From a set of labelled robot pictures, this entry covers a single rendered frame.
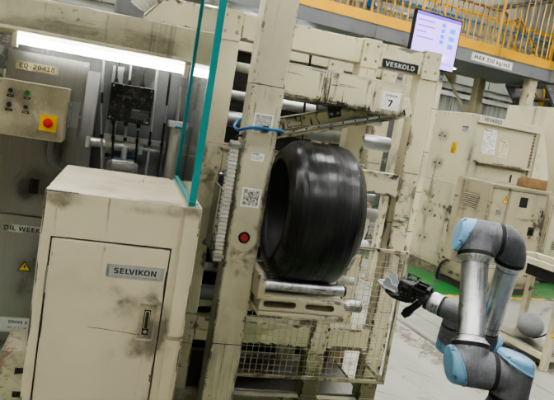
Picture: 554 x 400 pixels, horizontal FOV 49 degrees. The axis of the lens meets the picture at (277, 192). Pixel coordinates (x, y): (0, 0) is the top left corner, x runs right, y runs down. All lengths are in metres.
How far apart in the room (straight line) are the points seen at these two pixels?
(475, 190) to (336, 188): 4.94
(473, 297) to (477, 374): 0.24
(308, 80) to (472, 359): 1.33
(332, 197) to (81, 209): 0.98
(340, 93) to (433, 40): 4.00
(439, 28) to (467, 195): 1.91
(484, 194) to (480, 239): 4.96
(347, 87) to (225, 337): 1.18
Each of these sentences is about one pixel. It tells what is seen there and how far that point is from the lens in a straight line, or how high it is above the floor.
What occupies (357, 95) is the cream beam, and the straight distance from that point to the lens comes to 2.71.
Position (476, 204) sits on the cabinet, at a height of 0.99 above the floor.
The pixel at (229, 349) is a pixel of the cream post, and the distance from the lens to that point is 2.50.
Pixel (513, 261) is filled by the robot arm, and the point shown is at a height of 1.21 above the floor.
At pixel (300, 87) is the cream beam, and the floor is 1.69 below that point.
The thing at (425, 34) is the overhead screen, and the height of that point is 2.65.
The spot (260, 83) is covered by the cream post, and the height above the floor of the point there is 1.66.
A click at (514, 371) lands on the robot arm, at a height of 0.91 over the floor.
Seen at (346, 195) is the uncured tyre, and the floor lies 1.30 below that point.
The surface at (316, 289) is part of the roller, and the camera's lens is 2.41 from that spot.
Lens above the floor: 1.53
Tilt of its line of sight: 7 degrees down
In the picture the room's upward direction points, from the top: 10 degrees clockwise
